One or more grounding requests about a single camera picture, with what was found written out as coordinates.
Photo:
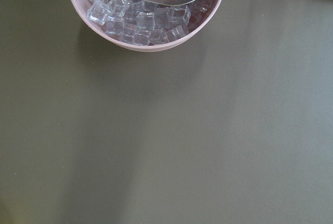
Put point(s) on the pink bowl with ice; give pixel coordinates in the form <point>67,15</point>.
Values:
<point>145,26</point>

